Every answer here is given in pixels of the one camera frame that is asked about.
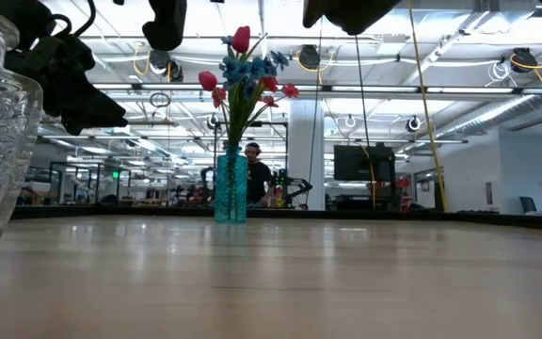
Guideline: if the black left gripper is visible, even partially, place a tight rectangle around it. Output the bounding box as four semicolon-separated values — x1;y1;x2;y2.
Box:
16;33;129;137

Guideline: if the blue artificial flower bunch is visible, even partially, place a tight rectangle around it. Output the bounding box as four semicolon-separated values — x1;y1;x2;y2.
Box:
219;35;291;147

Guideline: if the red artificial flower bunch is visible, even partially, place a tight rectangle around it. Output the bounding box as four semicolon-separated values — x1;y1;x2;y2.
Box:
212;75;300;147

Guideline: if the clear cut-glass vase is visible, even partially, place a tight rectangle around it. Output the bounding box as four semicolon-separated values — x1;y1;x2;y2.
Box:
0;0;45;263

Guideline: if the teal glass vase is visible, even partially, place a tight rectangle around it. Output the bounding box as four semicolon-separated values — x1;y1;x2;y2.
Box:
213;145;249;225

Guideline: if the long ceiling light strip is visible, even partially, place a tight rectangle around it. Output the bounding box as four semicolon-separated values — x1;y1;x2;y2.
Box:
92;83;542;95

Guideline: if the white square column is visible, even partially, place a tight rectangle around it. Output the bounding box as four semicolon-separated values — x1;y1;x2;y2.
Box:
288;99;327;212

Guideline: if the black monitor screen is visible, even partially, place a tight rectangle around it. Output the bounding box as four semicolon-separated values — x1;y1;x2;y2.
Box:
333;143;397;183

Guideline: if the person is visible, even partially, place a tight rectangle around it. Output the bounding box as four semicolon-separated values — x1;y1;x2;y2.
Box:
244;141;276;208

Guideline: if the blue office chair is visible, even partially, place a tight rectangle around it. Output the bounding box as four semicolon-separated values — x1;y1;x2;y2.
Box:
518;195;539;216

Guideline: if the black hanging cable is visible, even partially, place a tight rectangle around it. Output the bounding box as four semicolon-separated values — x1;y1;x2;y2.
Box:
353;33;378;211

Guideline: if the yellow hanging cable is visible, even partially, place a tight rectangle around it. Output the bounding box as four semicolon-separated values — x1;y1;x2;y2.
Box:
406;0;447;213

